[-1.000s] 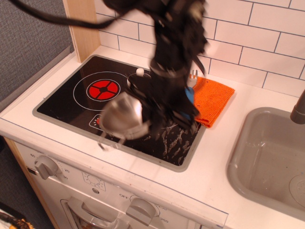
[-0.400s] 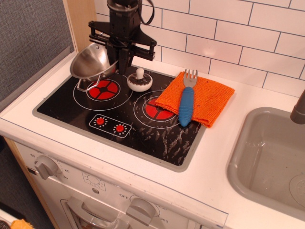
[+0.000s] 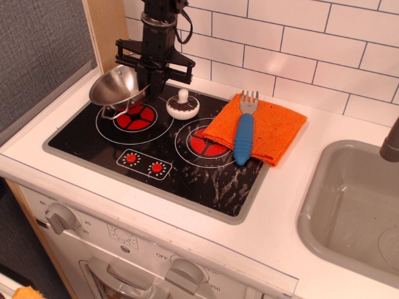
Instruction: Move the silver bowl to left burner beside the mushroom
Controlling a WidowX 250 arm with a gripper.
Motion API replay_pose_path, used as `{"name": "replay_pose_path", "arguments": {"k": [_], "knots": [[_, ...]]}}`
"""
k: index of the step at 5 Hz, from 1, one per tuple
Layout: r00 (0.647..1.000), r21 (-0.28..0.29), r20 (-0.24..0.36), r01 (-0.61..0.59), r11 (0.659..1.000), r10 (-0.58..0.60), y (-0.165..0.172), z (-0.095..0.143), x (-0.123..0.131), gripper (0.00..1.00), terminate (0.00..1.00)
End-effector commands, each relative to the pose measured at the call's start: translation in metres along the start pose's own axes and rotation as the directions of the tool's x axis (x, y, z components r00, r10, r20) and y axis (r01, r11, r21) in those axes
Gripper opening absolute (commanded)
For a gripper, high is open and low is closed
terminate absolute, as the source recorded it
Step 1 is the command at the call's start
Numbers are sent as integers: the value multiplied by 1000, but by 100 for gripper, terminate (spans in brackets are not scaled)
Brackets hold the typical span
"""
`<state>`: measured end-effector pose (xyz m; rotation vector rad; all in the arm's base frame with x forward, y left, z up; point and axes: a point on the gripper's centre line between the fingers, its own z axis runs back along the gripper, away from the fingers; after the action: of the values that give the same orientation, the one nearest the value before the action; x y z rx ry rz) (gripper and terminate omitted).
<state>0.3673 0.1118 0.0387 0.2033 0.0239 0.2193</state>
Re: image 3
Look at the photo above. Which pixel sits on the white toy mushroom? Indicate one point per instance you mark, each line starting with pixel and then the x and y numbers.
pixel 182 106

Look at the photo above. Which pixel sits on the black toy stovetop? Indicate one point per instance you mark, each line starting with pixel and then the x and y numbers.
pixel 148 149

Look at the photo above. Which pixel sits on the white toy oven front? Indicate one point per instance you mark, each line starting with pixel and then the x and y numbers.
pixel 101 260

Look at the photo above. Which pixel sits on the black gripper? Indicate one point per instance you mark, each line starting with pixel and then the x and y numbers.
pixel 155 58

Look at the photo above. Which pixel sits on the grey toy sink basin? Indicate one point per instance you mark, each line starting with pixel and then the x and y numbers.
pixel 350 213

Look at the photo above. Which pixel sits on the orange folded cloth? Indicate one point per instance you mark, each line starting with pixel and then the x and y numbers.
pixel 275 128

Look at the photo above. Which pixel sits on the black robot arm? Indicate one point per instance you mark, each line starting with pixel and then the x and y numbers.
pixel 166 11

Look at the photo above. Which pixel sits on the blue handled metal fork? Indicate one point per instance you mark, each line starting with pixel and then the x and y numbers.
pixel 243 140

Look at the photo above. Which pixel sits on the grey oven knob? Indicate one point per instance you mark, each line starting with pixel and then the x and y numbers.
pixel 185 275

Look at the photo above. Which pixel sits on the orange object at corner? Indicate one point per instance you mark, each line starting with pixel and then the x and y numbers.
pixel 27 293

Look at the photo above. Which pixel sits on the wooden side post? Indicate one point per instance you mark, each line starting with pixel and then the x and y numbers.
pixel 107 24

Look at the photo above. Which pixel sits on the grey faucet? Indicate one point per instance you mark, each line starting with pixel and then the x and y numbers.
pixel 389 150

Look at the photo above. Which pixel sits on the metal strainer bowl with handles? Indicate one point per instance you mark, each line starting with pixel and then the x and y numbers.
pixel 117 91

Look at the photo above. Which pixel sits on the grey timer knob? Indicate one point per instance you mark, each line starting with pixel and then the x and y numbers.
pixel 60 218

